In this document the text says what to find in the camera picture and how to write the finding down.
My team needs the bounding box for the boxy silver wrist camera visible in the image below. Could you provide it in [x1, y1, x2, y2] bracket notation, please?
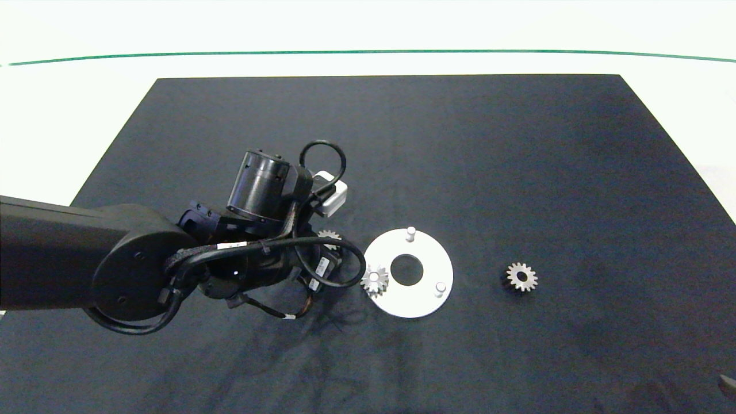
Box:
[312, 171, 348, 218]

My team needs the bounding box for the long black cable loop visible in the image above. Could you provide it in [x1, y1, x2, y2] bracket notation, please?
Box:
[167, 236, 367, 289]

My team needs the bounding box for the thin black tagged cable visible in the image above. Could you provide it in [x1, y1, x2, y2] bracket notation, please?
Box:
[227, 287, 316, 321]

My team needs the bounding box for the round white carrier plate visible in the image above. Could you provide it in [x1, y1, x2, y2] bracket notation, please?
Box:
[363, 226, 454, 319]

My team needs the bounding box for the short black camera cable loop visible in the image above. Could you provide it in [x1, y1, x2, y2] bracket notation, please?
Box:
[299, 140, 348, 193]

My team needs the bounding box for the dark rectangular work mat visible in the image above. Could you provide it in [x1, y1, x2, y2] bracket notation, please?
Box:
[0, 74, 736, 414]

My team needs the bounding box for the thick black elbow cable loop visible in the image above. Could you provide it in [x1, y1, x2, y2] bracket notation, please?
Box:
[83, 286, 186, 336]

